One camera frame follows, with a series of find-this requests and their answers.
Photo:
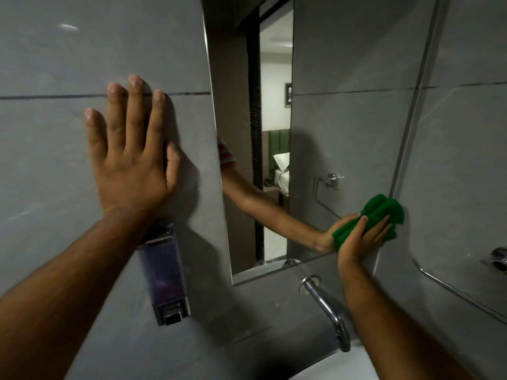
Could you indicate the person's left hand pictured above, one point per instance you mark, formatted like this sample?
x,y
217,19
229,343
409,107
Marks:
x,y
128,174

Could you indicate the person's right hand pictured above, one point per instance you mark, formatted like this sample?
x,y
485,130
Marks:
x,y
358,243

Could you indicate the green cleaning cloth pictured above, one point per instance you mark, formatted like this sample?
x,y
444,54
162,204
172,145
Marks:
x,y
378,209

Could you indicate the frameless wall mirror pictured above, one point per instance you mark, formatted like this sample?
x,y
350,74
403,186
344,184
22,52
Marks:
x,y
348,134

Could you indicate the person's right forearm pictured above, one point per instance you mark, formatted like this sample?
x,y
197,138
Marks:
x,y
388,332

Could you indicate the person's left forearm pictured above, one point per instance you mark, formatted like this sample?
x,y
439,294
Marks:
x,y
59,296

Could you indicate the chrome wall faucet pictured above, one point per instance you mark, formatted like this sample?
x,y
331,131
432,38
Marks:
x,y
330,308

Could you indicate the wall soap dispenser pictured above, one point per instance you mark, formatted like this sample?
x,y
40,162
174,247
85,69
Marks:
x,y
162,273

